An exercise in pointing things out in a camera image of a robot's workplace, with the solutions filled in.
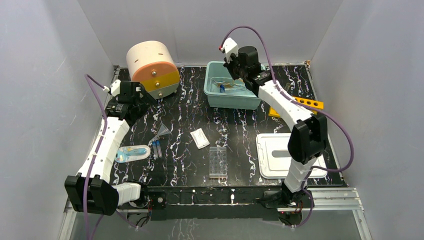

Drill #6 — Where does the tan rubber tubing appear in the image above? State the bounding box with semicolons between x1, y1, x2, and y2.
211;77;245;91

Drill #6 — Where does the cream orange cylindrical centrifuge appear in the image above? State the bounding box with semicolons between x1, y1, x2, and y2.
126;40;180;99

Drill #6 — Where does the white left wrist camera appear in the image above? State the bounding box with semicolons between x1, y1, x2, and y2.
102;79;121;97

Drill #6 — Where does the blue capped vial left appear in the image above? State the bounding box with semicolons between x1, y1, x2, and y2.
152;141;158;160

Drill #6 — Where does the glass test tube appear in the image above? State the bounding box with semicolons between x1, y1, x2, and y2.
284;82;292;94

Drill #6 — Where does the white bin lid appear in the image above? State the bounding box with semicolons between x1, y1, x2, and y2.
255;133;328;180

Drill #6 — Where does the clear plastic funnel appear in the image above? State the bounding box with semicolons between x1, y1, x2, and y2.
149;123;171;143

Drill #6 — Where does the blue capped vial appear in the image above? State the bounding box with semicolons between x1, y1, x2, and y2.
155;140;163;158
152;141;158;160

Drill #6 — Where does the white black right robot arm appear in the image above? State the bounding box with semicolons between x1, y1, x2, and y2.
219;45;328;207

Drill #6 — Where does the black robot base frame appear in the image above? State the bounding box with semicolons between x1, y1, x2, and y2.
117;185;315;222

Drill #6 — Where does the teal plastic bin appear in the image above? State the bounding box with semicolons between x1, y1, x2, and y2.
203;61;261;110

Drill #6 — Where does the clear well plate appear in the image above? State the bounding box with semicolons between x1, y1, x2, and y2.
209;146;228;179

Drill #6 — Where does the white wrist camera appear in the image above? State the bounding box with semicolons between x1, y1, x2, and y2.
102;79;121;97
219;37;239;63

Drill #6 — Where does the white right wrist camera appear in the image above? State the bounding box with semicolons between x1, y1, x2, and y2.
219;37;239;63

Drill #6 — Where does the blue capped vial right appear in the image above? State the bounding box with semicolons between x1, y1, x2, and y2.
155;140;163;158

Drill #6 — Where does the yellow test tube rack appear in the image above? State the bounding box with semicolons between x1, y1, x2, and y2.
268;96;324;118

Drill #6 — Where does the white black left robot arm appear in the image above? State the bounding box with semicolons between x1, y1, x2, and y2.
64;80;157;216

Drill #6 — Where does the blue packaged syringe blister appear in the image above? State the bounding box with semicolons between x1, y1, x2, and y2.
114;145;151;163

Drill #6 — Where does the small clear plastic bag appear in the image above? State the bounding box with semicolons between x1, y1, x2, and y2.
190;128;210;150

